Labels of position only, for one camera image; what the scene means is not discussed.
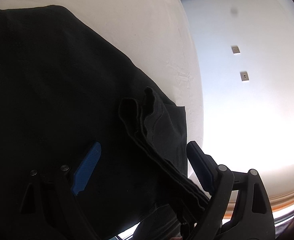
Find bed with white sheet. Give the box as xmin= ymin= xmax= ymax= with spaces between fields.
xmin=0 ymin=0 xmax=205 ymax=240

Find black pants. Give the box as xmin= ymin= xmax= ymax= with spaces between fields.
xmin=0 ymin=4 xmax=212 ymax=240

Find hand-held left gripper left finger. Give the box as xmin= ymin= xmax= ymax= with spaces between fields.
xmin=19 ymin=141 xmax=102 ymax=240

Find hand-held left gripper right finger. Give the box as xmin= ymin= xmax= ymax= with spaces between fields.
xmin=181 ymin=141 xmax=275 ymax=240

